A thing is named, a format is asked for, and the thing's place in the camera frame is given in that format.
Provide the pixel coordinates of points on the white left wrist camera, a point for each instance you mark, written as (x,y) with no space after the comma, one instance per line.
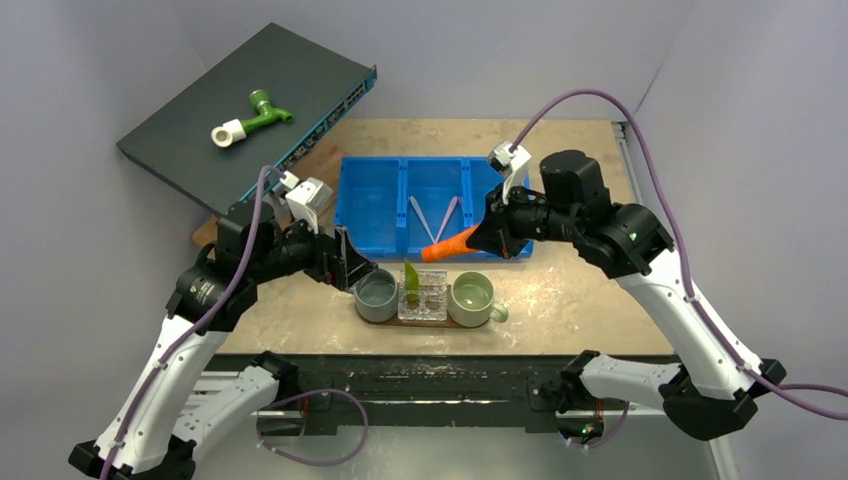
(305,198)

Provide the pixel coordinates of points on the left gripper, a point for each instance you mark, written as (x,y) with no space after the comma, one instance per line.
(335,259)

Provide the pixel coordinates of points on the brown oval wooden tray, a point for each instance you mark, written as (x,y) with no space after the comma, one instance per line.
(448,323)

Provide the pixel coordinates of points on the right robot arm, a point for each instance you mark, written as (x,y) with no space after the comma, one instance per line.
(711,391)

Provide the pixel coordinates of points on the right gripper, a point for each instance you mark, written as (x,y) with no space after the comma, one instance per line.
(501,226)

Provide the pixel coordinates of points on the green white pipe fitting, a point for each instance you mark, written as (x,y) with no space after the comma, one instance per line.
(236,130)

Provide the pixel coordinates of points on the dark network switch box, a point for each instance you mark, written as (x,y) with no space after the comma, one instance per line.
(318,86)

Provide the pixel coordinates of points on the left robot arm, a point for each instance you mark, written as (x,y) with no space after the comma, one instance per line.
(153,436)

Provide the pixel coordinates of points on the clear plastic blister pack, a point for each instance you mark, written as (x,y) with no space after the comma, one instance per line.
(433,297)

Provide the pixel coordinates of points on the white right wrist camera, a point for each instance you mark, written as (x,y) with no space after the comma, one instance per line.
(511,163)

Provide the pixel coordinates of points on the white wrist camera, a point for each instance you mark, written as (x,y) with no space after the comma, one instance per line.
(511,163)
(305,198)

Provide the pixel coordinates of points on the grey mug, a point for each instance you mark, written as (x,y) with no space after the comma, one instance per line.
(376,297)

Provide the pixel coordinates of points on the pink toothbrush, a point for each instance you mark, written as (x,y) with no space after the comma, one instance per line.
(447,217)

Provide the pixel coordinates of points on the green toothpaste tube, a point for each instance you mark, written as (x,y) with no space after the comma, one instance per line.
(411,282)

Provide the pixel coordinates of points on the white toothbrush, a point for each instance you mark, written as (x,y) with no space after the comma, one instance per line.
(421,216)

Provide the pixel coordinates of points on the light green mug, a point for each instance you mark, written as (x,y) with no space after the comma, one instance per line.
(472,301)

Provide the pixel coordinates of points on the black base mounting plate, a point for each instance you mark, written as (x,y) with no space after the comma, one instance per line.
(519,391)

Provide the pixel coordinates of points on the blue divided plastic bin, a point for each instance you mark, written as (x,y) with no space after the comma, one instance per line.
(373,200)

